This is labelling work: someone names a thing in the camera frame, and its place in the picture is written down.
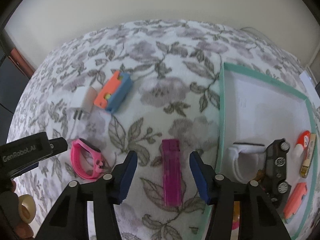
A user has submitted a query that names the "white power strip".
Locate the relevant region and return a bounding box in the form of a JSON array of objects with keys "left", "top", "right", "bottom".
[{"left": 299, "top": 70, "right": 313, "bottom": 88}]

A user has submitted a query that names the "orange blue toy with green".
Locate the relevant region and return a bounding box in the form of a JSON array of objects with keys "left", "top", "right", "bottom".
[{"left": 283, "top": 182, "right": 308, "bottom": 224}]

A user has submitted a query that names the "pink dog figure toy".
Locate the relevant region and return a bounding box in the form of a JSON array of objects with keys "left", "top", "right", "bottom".
[{"left": 232, "top": 170, "right": 265, "bottom": 230}]

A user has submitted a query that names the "teal rimmed white box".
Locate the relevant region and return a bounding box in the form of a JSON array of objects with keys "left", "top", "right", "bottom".
[{"left": 212, "top": 63, "right": 319, "bottom": 239}]

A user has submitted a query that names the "white wall charger plug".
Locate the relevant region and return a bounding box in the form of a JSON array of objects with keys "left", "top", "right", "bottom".
[{"left": 70, "top": 86, "right": 98, "bottom": 120}]

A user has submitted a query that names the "pink smart band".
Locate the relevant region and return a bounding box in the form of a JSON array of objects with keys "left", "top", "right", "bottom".
[{"left": 71, "top": 138, "right": 105, "bottom": 181}]

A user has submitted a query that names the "floral grey white blanket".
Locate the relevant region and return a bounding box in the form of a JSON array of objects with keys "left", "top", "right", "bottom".
[{"left": 8, "top": 20, "right": 307, "bottom": 239}]

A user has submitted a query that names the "purple translucent lighter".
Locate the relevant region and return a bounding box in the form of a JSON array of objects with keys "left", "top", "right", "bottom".
[{"left": 162, "top": 139, "right": 182, "bottom": 207}]

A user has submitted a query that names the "orange blue toy far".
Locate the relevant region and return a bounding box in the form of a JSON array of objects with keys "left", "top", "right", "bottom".
[{"left": 94, "top": 70, "right": 133, "bottom": 114}]

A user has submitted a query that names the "red white glue bottle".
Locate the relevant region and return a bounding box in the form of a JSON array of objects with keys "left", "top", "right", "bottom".
[{"left": 291, "top": 130, "right": 311, "bottom": 159}]

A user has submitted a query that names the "black toy car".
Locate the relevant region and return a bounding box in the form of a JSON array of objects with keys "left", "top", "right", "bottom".
[{"left": 263, "top": 138, "right": 291, "bottom": 207}]

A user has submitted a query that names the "person's left hand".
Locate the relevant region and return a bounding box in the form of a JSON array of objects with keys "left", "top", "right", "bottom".
[{"left": 1, "top": 178, "right": 34, "bottom": 239}]

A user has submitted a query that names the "beige tape roll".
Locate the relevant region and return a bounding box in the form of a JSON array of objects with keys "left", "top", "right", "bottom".
[{"left": 18, "top": 194, "right": 36, "bottom": 224}]

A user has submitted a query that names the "gold patterned lighter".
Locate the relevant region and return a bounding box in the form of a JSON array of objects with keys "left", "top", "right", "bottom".
[{"left": 300, "top": 133, "right": 317, "bottom": 178}]

